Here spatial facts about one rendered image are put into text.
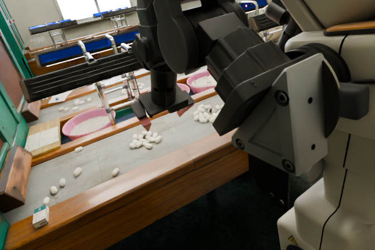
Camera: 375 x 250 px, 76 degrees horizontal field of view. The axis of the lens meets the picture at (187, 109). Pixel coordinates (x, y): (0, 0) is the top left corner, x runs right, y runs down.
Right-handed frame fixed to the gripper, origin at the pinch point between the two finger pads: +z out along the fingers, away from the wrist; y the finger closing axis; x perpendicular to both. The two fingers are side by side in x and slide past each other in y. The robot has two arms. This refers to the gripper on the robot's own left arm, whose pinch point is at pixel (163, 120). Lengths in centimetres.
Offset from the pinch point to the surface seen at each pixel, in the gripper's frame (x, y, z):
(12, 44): -270, 49, 135
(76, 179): -15.4, 27.3, 36.6
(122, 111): -56, -5, 61
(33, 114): -73, 37, 56
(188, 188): 9.8, -5.2, 33.6
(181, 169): 5.3, -4.2, 24.6
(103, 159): -19.5, 16.1, 38.7
